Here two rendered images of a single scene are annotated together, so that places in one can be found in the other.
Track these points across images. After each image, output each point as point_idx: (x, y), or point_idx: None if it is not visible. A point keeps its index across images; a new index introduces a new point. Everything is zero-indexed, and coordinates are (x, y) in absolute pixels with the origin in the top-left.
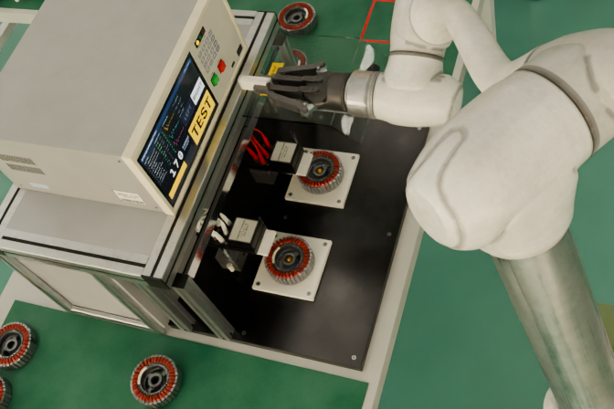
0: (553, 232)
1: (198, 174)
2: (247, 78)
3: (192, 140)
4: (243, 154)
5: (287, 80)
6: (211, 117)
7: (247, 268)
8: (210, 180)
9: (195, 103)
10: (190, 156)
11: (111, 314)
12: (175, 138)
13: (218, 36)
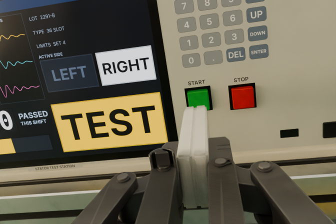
0: None
1: (17, 187)
2: (196, 117)
3: (55, 131)
4: None
5: (209, 214)
6: (139, 152)
7: None
8: (22, 219)
9: (105, 83)
10: (33, 149)
11: None
12: (7, 81)
13: (282, 32)
